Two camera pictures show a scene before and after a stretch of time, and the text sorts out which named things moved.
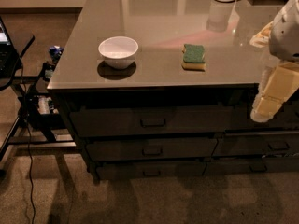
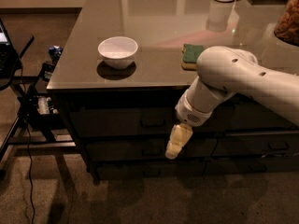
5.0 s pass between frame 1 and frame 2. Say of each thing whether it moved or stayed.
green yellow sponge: stayed
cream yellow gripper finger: moved
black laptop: stayed
